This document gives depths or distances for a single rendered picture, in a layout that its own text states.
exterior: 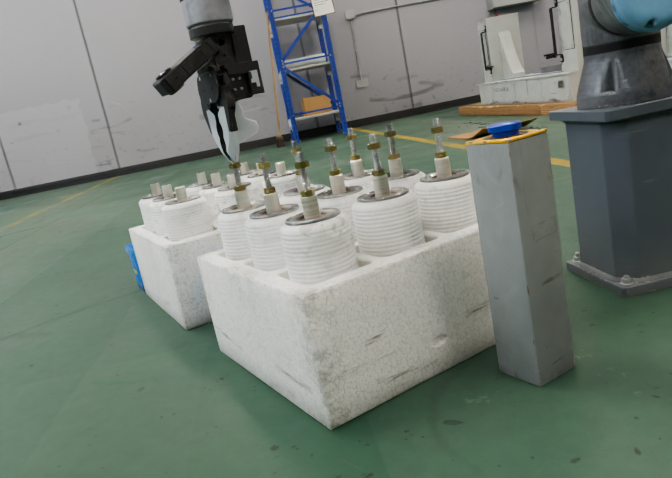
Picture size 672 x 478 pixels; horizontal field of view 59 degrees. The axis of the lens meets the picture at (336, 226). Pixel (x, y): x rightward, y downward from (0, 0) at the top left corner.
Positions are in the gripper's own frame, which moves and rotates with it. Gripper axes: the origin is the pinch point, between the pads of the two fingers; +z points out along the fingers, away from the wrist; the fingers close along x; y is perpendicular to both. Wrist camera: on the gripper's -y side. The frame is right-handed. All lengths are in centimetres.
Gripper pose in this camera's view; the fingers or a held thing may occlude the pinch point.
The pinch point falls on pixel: (228, 155)
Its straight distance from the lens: 99.4
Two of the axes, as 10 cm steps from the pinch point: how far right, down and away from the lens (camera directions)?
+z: 2.0, 9.6, 2.1
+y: 7.8, -2.8, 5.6
